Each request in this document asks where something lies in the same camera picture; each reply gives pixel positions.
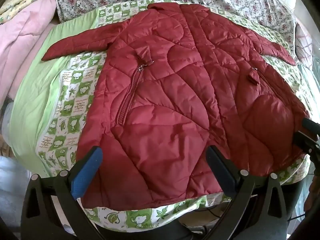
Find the pink quilt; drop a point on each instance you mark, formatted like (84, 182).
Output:
(20, 47)

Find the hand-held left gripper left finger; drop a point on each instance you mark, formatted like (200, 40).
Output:
(86, 170)

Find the pink patterned pillow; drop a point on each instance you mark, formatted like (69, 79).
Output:
(303, 45)

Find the red quilted jacket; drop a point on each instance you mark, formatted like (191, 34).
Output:
(180, 100)

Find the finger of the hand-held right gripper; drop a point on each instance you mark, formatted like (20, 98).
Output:
(311, 125)
(306, 142)

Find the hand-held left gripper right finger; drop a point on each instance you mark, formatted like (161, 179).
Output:
(221, 170)

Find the green checkered printed blanket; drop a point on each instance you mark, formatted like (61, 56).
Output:
(62, 105)

